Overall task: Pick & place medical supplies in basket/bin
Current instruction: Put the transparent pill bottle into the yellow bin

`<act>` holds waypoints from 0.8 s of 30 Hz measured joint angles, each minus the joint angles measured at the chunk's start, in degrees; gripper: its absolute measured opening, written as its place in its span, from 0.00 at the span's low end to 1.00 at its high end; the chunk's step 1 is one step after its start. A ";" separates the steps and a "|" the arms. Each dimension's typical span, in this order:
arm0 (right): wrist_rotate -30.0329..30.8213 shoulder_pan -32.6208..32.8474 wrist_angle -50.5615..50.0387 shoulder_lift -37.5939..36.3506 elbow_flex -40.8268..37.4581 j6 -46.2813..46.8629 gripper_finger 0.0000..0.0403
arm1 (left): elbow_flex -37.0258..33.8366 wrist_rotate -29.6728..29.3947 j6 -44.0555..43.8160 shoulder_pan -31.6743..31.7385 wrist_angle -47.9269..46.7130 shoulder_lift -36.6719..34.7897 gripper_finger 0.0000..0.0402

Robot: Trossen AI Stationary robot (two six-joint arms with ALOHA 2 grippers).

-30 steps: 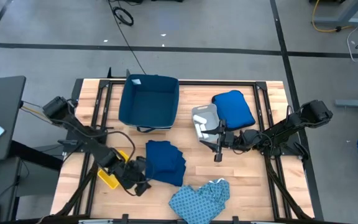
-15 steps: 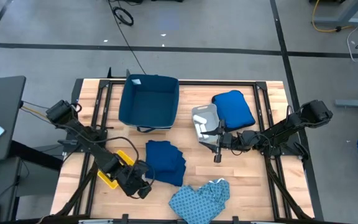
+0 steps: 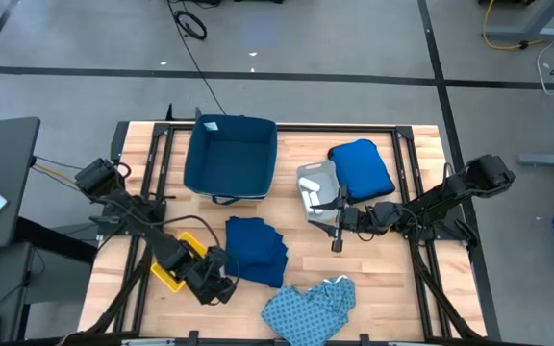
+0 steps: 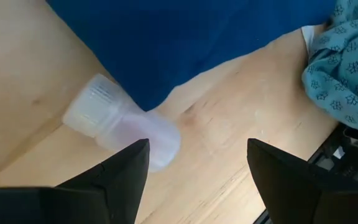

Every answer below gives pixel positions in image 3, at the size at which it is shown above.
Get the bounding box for folded navy cloth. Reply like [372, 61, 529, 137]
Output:
[223, 215, 290, 289]

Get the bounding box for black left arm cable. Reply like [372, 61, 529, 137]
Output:
[161, 213, 223, 252]

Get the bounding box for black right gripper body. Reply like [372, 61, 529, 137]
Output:
[332, 185, 372, 254]

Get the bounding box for blue pillow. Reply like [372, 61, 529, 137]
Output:
[327, 138, 397, 205]

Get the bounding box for grey desk frame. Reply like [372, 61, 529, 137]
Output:
[478, 0, 554, 42]

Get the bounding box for coiled black cable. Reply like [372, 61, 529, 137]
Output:
[173, 10, 209, 41]

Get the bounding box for black and yellow wires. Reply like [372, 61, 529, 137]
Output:
[31, 156, 84, 186]

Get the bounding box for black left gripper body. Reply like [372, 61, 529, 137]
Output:
[188, 247, 239, 307]

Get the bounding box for navy fabric basket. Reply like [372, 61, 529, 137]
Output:
[183, 113, 279, 206]

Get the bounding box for grey plastic bin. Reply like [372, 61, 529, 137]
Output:
[295, 160, 341, 225]

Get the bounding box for yellow plastic tray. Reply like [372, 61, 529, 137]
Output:
[150, 231, 210, 293]

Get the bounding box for long black floor cable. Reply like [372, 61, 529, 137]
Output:
[164, 0, 229, 116]

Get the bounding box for grey desk foot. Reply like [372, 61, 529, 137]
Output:
[517, 152, 554, 169]

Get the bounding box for yellow floor cable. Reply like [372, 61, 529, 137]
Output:
[481, 0, 554, 52]

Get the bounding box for blue patterned hospital gown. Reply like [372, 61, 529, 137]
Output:
[260, 274, 358, 346]

